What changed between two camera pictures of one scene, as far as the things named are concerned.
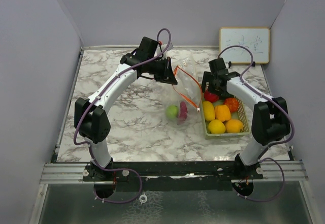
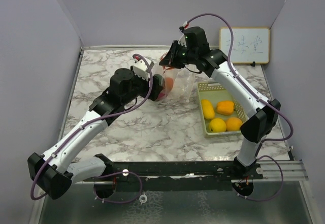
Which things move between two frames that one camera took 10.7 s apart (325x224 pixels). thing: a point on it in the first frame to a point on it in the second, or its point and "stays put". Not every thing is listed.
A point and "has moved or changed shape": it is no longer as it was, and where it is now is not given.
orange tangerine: (232, 103) has moved or changed shape
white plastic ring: (142, 201) stays put
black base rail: (164, 176) stays put
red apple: (210, 97) to (161, 94)
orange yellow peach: (233, 126) stays put
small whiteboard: (257, 39) stays put
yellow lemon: (217, 126) stays put
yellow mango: (209, 111) stays put
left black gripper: (167, 73) to (155, 88)
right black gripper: (206, 78) to (169, 60)
